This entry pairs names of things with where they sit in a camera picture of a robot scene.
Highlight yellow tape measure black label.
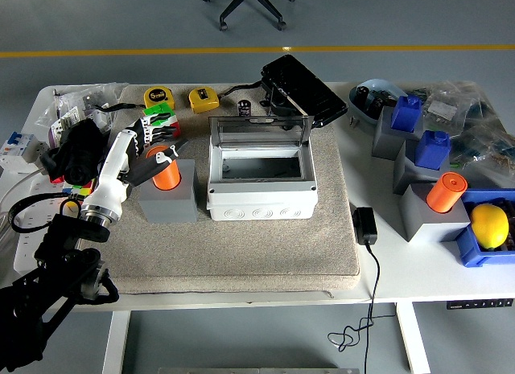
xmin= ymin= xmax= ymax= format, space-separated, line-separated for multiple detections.
xmin=188 ymin=87 xmax=221 ymax=114

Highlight blue plastic block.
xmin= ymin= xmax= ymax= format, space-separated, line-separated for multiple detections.
xmin=414 ymin=129 xmax=451 ymax=170
xmin=389 ymin=95 xmax=423 ymax=133

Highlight yellow lemon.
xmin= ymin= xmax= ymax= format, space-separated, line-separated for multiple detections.
xmin=469 ymin=203 xmax=510 ymax=250

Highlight black office chair base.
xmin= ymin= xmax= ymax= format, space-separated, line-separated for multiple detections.
xmin=202 ymin=0 xmax=298 ymax=32

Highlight green white red puzzle cube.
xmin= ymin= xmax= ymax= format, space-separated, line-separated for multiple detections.
xmin=142 ymin=102 xmax=181 ymax=140

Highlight grey block holder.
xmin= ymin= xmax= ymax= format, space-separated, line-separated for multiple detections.
xmin=370 ymin=105 xmax=423 ymax=161
xmin=398 ymin=182 xmax=472 ymax=243
xmin=392 ymin=138 xmax=458 ymax=196

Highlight white table leg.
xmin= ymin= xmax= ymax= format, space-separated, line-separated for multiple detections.
xmin=101 ymin=311 xmax=132 ymax=374
xmin=396 ymin=302 xmax=431 ymax=374

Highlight black flat device case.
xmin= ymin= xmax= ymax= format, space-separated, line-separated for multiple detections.
xmin=259 ymin=55 xmax=349 ymax=129

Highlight light blue bowl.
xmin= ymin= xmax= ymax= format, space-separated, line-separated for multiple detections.
xmin=348 ymin=78 xmax=410 ymax=128

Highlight black folded cloth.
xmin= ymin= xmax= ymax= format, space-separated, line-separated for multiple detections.
xmin=47 ymin=118 xmax=106 ymax=185

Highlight white cable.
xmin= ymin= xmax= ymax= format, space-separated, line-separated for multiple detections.
xmin=0 ymin=166 xmax=47 ymax=250

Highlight multicolour puzzle cube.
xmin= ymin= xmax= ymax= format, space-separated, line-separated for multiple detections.
xmin=62 ymin=179 xmax=97 ymax=199

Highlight grey-brown mat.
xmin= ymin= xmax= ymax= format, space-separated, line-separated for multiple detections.
xmin=80 ymin=83 xmax=361 ymax=298

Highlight black table control panel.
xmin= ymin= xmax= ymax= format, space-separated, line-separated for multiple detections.
xmin=445 ymin=298 xmax=515 ymax=310

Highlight black braided cable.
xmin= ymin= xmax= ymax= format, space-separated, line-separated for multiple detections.
xmin=220 ymin=80 xmax=265 ymax=98

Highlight white junction box clear lid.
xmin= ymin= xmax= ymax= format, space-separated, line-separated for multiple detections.
xmin=206 ymin=115 xmax=319 ymax=222

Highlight black power adapter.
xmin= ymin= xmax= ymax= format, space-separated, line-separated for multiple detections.
xmin=352 ymin=206 xmax=379 ymax=246

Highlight black adapter cord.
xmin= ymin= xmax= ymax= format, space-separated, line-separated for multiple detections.
xmin=328 ymin=243 xmax=398 ymax=374

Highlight clear bags of parts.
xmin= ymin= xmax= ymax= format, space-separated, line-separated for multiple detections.
xmin=406 ymin=80 xmax=515 ymax=190

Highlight blue plastic bin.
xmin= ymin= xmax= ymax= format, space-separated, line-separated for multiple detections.
xmin=454 ymin=188 xmax=515 ymax=268

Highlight grey block with round hole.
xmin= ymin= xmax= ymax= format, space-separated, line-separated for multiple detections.
xmin=138 ymin=159 xmax=200 ymax=225

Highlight white circuit breaker blue switch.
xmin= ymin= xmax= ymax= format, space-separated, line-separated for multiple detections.
xmin=0 ymin=131 xmax=46 ymax=176

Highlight orange cylinder battery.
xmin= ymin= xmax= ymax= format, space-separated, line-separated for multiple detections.
xmin=426 ymin=171 xmax=468 ymax=214
xmin=145 ymin=146 xmax=181 ymax=191

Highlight yellow tape measure round print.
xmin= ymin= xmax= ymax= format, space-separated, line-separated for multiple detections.
xmin=143 ymin=87 xmax=177 ymax=109

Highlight clear bags with small parts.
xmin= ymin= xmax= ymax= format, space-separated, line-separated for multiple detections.
xmin=38 ymin=82 xmax=130 ymax=148

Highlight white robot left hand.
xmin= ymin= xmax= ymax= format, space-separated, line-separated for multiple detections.
xmin=81 ymin=113 xmax=190 ymax=221

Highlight black strap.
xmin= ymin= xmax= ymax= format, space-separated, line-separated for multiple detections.
xmin=90 ymin=102 xmax=146 ymax=112

